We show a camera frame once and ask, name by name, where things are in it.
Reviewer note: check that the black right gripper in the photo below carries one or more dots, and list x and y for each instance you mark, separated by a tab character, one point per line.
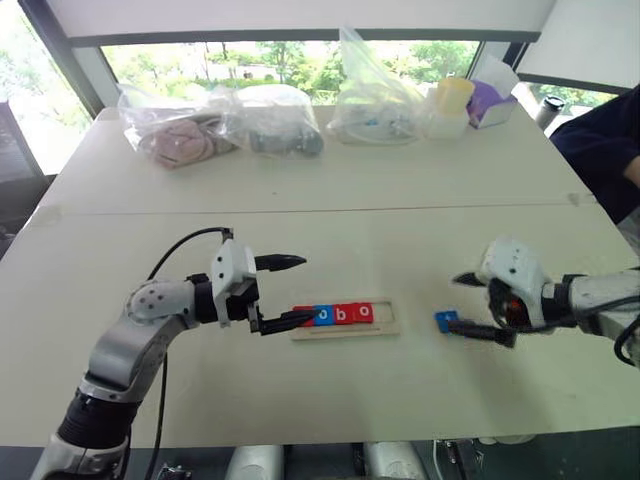
506	306

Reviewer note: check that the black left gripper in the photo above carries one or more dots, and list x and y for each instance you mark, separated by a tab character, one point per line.
243	305

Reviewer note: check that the red letter tile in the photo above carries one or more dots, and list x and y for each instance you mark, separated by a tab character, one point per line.
343	315
364	313
301	312

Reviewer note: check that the blue letter tile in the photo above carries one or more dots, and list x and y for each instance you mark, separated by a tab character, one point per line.
324	315
445	319

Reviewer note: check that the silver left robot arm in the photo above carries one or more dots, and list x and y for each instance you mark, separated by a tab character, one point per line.
135	340

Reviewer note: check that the wooden letter tray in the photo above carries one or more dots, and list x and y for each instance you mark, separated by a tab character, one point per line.
350	332

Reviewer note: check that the plastic bag with grey item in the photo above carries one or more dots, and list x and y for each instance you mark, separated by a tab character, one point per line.
280	130

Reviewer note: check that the silver rounded shape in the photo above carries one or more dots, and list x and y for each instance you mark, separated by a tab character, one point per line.
255	462
392	462

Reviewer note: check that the plastic bag with pink cloth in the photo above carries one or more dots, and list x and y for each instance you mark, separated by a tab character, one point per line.
175	137

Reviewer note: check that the person in dark top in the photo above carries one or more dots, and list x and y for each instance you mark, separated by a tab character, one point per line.
595	150

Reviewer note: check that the purple tissue box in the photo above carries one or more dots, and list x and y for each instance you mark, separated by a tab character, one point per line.
487	102

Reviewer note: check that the black insulated bottle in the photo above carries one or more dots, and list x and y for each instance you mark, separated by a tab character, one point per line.
549	111

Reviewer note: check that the yellow plastic cup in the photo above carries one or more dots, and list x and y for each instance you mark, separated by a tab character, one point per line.
454	95

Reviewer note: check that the black chair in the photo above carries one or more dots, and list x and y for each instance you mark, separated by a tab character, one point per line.
15	200

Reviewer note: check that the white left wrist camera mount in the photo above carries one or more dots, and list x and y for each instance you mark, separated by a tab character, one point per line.
232	265

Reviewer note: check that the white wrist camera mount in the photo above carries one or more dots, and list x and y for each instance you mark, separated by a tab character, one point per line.
520	265
232	265

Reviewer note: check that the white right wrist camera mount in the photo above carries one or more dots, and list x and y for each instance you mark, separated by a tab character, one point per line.
520	265

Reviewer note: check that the dark window frame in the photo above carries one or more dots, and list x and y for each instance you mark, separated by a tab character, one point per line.
300	36

